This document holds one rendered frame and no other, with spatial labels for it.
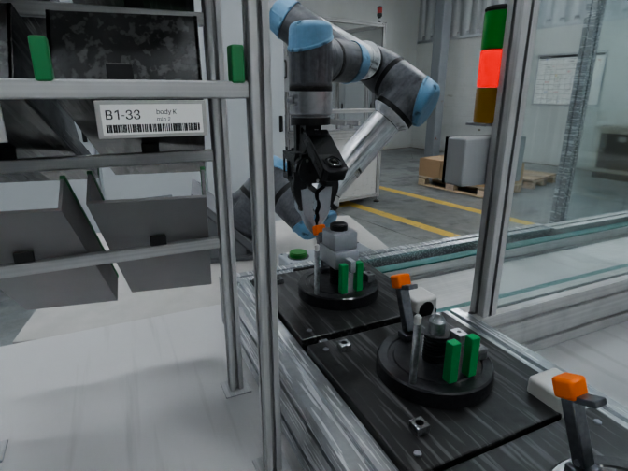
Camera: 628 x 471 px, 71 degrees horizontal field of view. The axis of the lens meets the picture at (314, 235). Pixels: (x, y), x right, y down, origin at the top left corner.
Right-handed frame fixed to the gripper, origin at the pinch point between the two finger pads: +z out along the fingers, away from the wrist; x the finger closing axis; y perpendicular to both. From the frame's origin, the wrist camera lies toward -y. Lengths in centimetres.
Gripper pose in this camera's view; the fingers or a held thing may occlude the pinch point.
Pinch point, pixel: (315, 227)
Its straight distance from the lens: 82.1
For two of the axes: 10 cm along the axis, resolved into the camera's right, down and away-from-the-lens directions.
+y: -4.2, -2.8, 8.6
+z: 0.0, 9.5, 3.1
